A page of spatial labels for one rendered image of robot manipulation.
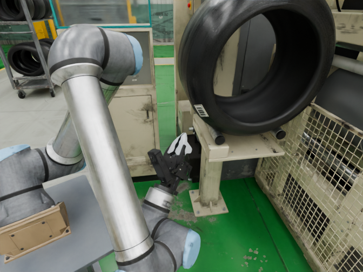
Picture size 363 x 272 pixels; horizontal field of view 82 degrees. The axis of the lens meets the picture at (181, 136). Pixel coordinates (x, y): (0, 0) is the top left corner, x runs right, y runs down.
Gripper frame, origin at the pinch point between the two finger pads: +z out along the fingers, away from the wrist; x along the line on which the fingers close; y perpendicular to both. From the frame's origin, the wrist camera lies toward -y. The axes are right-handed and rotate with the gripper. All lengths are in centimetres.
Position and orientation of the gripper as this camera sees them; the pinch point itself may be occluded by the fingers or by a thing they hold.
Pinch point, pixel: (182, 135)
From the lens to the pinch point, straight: 74.1
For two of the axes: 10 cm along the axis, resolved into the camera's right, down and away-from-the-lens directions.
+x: 6.9, 0.5, -7.2
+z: 3.8, -8.7, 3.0
